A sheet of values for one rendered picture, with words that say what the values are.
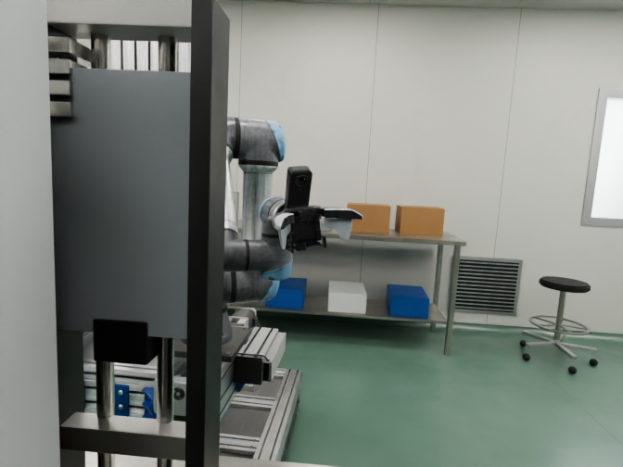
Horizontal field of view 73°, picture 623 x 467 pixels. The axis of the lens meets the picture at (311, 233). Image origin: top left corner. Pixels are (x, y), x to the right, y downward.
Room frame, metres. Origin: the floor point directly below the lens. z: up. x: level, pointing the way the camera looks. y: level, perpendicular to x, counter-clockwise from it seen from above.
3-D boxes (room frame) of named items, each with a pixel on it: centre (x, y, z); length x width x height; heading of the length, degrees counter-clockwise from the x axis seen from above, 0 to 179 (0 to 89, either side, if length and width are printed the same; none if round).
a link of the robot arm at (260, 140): (1.24, 0.17, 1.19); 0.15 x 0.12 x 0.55; 110
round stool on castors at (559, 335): (3.11, -1.95, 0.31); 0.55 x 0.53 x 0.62; 87
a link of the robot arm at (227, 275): (1.19, 0.29, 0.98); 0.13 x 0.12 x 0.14; 110
